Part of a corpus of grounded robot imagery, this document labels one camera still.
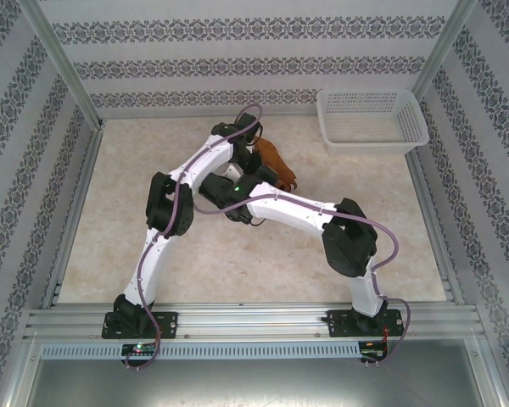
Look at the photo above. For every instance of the brown long pants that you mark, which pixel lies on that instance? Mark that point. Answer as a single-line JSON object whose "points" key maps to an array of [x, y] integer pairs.
{"points": [[271, 157]]}

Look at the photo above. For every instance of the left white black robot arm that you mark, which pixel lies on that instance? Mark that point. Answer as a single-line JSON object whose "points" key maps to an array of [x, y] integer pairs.
{"points": [[152, 263]]}

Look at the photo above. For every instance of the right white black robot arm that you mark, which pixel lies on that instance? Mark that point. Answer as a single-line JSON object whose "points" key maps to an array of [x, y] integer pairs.
{"points": [[292, 210]]}

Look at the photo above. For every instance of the white plastic mesh basket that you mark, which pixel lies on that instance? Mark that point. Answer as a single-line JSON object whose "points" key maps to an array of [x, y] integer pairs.
{"points": [[365, 147]]}

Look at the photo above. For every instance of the left small circuit board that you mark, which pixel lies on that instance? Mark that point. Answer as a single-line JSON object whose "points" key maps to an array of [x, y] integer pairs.
{"points": [[139, 349]]}

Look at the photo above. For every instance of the small circuit board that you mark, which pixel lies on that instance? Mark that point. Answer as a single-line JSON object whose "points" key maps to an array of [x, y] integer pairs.
{"points": [[139, 349], [373, 350]]}

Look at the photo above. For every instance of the grey sheet metal panel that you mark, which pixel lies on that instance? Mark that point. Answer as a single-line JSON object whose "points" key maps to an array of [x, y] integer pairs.
{"points": [[254, 383]]}

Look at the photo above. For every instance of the right small circuit board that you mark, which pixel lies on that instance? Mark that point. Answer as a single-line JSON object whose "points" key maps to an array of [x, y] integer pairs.
{"points": [[373, 350]]}

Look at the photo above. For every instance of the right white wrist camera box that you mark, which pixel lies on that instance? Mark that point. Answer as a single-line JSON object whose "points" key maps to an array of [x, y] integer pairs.
{"points": [[232, 171]]}

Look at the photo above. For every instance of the aluminium back rail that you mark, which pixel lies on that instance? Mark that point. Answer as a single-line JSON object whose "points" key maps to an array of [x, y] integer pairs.
{"points": [[174, 115]]}

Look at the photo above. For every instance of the aluminium mounting rail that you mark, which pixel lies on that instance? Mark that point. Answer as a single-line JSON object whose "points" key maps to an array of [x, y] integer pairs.
{"points": [[246, 322]]}

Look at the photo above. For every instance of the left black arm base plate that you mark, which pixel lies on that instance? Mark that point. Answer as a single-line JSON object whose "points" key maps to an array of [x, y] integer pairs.
{"points": [[169, 324]]}

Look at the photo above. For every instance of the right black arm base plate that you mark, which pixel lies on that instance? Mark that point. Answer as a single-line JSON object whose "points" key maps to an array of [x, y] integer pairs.
{"points": [[339, 324]]}

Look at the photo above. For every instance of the left aluminium side rail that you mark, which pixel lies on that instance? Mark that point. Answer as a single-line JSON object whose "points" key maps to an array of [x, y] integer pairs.
{"points": [[74, 212]]}

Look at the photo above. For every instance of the aluminium side rail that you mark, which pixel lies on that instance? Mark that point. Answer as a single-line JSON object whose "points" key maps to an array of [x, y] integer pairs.
{"points": [[432, 220], [74, 212]]}

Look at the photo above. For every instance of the right aluminium side rail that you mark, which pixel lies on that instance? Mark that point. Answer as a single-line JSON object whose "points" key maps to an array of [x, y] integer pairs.
{"points": [[432, 220]]}

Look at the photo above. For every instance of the left aluminium frame post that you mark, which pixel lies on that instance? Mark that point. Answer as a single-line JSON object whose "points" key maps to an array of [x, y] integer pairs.
{"points": [[63, 63]]}

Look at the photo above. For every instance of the aluminium frame post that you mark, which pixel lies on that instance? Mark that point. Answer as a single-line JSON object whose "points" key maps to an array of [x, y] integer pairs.
{"points": [[63, 63], [443, 51]]}

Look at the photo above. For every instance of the right aluminium frame post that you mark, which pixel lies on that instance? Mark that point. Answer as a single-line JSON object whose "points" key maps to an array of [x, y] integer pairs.
{"points": [[443, 51]]}

